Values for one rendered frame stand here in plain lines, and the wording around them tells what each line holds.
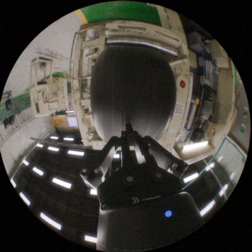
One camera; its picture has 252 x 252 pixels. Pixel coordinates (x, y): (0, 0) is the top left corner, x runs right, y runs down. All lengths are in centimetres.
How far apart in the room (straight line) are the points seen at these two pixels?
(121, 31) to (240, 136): 82
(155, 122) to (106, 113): 14
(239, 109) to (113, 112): 71
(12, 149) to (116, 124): 1136
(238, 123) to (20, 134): 1221
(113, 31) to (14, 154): 1158
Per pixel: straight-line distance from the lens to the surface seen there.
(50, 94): 462
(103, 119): 23
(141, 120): 23
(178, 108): 55
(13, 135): 1129
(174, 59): 51
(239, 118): 68
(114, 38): 41
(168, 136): 60
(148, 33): 43
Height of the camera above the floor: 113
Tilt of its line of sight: 27 degrees up
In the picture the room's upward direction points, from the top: 178 degrees counter-clockwise
